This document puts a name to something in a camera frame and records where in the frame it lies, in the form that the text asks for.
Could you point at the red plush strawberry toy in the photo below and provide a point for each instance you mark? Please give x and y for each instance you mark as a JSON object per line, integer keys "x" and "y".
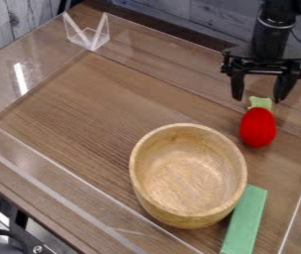
{"x": 258, "y": 128}

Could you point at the clear acrylic corner bracket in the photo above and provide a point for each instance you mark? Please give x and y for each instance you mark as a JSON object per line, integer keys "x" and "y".
{"x": 89, "y": 38}

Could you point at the green rectangular block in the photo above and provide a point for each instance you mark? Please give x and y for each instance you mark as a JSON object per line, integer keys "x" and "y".
{"x": 244, "y": 223}

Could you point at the black table leg bracket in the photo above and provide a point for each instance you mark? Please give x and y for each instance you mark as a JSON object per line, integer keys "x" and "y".
{"x": 32, "y": 244}

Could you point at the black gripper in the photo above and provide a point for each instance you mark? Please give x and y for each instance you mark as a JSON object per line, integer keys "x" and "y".
{"x": 240, "y": 59}

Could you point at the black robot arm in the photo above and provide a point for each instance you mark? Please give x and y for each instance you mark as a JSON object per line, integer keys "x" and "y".
{"x": 269, "y": 55}

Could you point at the clear acrylic enclosure walls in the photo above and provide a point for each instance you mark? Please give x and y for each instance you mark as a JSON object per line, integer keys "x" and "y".
{"x": 77, "y": 107}

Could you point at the wooden bowl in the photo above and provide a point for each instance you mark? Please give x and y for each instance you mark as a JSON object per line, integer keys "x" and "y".
{"x": 188, "y": 173}

